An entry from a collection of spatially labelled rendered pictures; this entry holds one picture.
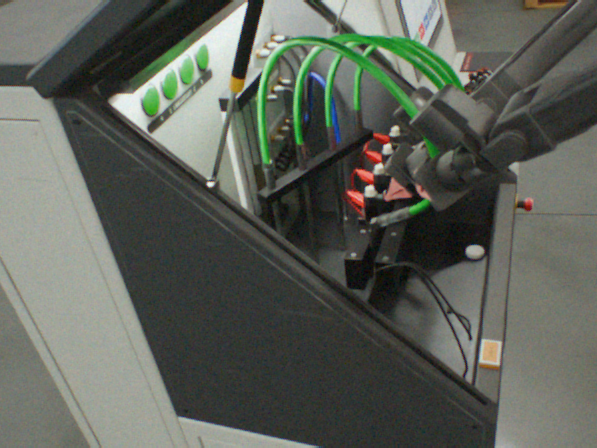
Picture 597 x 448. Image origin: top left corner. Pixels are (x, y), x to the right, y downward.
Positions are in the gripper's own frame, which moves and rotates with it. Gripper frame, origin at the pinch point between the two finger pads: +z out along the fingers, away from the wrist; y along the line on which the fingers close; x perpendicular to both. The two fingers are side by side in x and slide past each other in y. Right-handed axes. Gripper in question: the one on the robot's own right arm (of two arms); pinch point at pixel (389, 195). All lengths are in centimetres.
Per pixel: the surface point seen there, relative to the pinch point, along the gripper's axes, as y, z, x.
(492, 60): -3, 17, -97
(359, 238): -2.5, 14.2, -0.3
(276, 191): 16.3, 14.6, 5.1
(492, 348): -27.4, -5.7, 16.5
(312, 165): 14.6, 13.3, -5.8
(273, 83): 33.8, 16.1, -19.5
